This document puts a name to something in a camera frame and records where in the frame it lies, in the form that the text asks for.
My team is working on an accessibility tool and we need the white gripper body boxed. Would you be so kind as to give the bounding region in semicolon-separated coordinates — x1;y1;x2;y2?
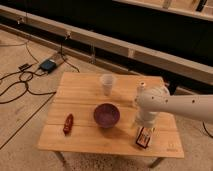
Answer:
135;112;157;128

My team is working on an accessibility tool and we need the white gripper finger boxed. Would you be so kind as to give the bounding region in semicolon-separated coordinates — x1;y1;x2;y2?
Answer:
149;127;155;139
137;126;143;137

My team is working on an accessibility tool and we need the white eraser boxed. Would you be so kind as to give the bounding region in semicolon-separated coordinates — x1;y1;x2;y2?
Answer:
136;127;150;149

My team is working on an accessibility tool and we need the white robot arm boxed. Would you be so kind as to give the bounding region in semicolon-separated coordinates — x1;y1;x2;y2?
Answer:
135;86;213;138

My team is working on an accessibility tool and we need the purple ceramic bowl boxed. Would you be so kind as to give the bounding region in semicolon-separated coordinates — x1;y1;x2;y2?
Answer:
94;103;120;128

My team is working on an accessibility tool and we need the wooden slatted table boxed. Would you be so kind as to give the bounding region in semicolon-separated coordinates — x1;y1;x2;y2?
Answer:
38;72;184;160

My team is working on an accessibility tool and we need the blue power adapter box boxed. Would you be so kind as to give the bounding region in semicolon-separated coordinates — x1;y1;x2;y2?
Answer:
39;59;57;73

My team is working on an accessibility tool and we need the small black plug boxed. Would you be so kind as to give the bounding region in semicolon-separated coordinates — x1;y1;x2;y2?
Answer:
18;63;31;71

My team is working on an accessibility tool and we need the black cable at right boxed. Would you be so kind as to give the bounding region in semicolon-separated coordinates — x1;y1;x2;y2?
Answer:
201;121;213;139

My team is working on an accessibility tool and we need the black floor cable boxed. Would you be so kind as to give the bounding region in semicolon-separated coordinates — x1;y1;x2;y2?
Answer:
0;40;58;105

